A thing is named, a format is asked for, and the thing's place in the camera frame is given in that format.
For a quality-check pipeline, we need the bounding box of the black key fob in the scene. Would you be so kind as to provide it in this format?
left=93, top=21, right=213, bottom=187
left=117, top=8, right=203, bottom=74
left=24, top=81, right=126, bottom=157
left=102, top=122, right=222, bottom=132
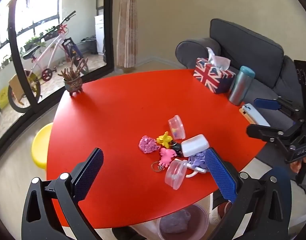
left=169, top=141, right=183, bottom=157

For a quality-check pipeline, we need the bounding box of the pink paper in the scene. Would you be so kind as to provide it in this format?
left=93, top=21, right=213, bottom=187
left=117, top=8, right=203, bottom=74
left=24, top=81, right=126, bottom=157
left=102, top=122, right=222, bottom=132
left=139, top=135, right=160, bottom=155

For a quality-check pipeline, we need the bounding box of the row of potted plants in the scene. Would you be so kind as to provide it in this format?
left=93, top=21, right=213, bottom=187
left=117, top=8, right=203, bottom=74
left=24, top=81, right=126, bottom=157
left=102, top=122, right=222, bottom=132
left=23, top=30, right=58, bottom=53

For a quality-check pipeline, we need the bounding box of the crumpled grey paper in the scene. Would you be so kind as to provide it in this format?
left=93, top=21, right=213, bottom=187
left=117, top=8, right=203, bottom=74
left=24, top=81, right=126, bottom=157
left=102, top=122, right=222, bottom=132
left=160, top=210, right=191, bottom=233

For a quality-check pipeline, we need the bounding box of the white bicycle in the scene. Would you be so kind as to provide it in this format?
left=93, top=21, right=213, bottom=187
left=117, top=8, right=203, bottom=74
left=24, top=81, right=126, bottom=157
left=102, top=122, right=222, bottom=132
left=8, top=10, right=90, bottom=113

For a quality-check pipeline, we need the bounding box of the clear plastic container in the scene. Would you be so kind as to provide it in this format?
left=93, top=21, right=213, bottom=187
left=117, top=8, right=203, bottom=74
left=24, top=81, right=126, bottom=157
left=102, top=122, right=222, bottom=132
left=168, top=115, right=186, bottom=140
left=164, top=159, right=188, bottom=190

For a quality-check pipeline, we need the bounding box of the wooden phone stand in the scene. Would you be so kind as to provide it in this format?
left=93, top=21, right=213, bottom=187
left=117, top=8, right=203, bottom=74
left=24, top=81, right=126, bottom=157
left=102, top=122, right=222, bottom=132
left=239, top=107, right=255, bottom=124

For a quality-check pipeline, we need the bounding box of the black sliding door frame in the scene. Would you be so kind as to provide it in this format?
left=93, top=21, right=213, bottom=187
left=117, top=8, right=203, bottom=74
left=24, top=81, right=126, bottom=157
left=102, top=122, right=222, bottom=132
left=0, top=0, right=116, bottom=159

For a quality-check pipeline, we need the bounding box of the flag print tissue box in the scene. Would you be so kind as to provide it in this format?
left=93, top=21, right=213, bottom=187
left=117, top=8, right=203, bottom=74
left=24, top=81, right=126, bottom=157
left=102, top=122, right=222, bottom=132
left=193, top=57, right=236, bottom=95

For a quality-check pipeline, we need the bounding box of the pink toy keychain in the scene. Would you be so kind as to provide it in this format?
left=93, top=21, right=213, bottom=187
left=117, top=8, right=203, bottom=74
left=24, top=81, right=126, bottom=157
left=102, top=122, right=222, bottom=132
left=151, top=147, right=177, bottom=172

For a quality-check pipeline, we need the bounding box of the yellow round stool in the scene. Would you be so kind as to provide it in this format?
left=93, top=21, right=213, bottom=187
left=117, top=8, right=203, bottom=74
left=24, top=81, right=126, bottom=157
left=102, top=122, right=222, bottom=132
left=31, top=122, right=54, bottom=170

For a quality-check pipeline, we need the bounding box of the white tissue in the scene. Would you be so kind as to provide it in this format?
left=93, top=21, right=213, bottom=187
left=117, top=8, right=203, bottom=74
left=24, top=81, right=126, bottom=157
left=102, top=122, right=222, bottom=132
left=206, top=47, right=231, bottom=72

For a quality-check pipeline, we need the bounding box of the purple paper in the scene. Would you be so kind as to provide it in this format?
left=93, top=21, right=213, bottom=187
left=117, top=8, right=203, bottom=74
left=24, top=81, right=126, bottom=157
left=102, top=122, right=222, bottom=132
left=187, top=149, right=211, bottom=172

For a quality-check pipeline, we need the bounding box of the person's shoe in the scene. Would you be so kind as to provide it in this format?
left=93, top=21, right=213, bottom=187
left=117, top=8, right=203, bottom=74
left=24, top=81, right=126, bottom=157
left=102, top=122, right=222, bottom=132
left=209, top=200, right=233, bottom=224
left=112, top=226, right=146, bottom=240

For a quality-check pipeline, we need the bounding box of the brown pot with sticks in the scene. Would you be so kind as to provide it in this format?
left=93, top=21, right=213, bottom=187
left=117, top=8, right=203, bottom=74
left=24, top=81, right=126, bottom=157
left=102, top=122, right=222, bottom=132
left=57, top=57, right=90, bottom=97

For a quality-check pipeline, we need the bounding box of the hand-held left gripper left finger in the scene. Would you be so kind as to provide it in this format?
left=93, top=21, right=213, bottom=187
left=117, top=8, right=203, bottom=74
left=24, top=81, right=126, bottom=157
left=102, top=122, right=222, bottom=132
left=21, top=147, right=105, bottom=240

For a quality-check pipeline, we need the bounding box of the person's left shoe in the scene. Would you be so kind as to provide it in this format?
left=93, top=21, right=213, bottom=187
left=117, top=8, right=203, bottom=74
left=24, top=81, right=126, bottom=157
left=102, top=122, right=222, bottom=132
left=112, top=226, right=146, bottom=240

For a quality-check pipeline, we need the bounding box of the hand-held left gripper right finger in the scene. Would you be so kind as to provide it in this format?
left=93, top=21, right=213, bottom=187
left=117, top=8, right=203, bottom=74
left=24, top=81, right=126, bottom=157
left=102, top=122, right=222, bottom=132
left=205, top=147, right=292, bottom=240

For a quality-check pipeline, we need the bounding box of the white smartphone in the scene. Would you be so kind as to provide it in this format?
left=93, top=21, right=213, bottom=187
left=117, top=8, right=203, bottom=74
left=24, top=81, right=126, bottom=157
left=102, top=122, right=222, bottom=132
left=241, top=103, right=271, bottom=128

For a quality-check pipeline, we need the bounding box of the beige curtain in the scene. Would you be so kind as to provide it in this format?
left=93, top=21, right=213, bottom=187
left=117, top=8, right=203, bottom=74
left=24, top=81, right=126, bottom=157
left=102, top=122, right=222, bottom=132
left=117, top=0, right=138, bottom=68

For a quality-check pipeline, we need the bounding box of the purple translucent bin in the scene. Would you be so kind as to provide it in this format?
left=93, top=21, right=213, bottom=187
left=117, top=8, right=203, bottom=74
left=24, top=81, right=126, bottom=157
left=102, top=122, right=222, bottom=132
left=156, top=203, right=209, bottom=240

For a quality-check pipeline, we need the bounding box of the shoe rack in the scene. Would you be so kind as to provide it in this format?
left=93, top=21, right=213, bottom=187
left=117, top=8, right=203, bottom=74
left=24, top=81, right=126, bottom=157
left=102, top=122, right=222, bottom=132
left=80, top=37, right=97, bottom=54

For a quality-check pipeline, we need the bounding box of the grey sofa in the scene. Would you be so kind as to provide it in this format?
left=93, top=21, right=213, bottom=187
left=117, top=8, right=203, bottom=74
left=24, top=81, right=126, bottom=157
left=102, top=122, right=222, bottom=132
left=175, top=18, right=306, bottom=130

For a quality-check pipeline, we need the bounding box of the silver tumbler teal lid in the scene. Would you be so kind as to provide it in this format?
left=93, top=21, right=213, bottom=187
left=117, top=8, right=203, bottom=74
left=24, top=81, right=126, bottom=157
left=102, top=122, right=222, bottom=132
left=228, top=66, right=255, bottom=106

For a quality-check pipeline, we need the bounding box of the person's right hand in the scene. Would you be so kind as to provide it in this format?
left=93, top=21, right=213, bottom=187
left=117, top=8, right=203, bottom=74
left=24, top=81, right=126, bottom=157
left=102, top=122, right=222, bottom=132
left=291, top=158, right=304, bottom=174

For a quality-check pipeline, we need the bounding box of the person's right shoe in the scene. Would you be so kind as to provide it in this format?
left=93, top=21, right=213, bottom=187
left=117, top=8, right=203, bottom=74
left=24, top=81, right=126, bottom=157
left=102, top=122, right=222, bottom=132
left=209, top=200, right=233, bottom=224

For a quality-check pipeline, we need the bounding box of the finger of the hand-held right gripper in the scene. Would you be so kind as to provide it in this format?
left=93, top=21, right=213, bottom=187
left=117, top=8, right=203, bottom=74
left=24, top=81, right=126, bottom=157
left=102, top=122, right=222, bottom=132
left=246, top=124, right=300, bottom=145
left=254, top=96, right=300, bottom=116

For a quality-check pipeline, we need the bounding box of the white plastic case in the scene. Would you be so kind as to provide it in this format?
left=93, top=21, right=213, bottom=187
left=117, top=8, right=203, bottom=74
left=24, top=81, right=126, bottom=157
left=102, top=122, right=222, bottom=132
left=180, top=134, right=210, bottom=157

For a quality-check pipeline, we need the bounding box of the white cabinet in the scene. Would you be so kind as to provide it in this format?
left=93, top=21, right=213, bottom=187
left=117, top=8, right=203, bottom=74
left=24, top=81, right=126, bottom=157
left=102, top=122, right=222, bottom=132
left=94, top=14, right=107, bottom=55

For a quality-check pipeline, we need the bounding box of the yellow toy keychain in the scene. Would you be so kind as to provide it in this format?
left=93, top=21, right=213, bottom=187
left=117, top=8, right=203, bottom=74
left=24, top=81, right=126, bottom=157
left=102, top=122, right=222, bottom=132
left=156, top=131, right=174, bottom=147

